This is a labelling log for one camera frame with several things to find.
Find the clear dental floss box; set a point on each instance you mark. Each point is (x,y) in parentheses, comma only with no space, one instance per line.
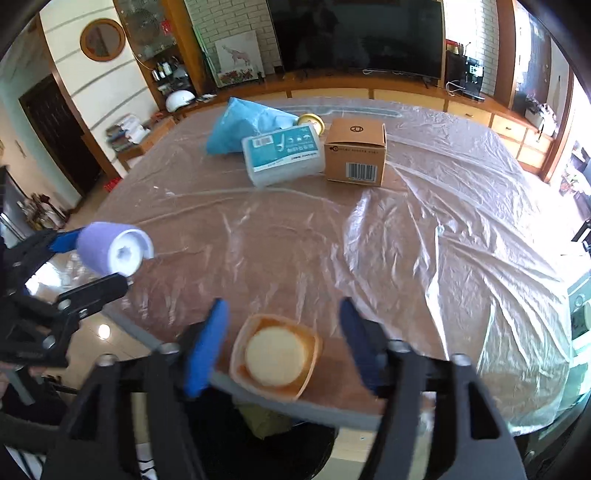
(283,155)

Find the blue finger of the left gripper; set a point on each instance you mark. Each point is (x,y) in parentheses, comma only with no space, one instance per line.
(65,241)
(90,298)

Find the light blue plastic bag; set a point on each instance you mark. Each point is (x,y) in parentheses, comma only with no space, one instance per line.
(242,119)

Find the black flat television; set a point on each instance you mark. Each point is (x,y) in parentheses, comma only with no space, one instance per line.
(393,36)

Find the white helmet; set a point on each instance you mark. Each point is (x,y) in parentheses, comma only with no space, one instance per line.
(179,99)

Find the stack of books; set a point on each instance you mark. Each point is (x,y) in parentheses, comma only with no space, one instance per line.
(125,133)

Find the beige cup with white lid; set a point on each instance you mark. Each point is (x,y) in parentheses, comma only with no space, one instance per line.
(274,357)

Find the brown cardboard box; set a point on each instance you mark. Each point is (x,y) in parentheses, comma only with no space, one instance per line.
(356,151)

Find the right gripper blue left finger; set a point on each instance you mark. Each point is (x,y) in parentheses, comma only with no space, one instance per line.
(96,438)

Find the wooden tv cabinet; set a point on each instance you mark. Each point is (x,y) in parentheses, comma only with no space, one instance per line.
(534,150)

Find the horse painting on canvas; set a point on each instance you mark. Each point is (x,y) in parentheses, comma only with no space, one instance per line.
(239,59)

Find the small yellow cup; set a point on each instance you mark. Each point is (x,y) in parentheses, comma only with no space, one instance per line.
(314,121)

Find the small wooden side table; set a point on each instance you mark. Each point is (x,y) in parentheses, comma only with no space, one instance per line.
(159,130)

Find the round wooden wall mirror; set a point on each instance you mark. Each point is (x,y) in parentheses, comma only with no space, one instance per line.
(102,40)

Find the purple hair roller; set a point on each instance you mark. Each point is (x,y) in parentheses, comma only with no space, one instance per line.
(111,248)

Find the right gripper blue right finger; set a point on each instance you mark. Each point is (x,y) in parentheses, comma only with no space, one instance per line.
(470,438)

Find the grey trash bin rim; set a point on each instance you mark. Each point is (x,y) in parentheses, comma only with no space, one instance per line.
(277,401)

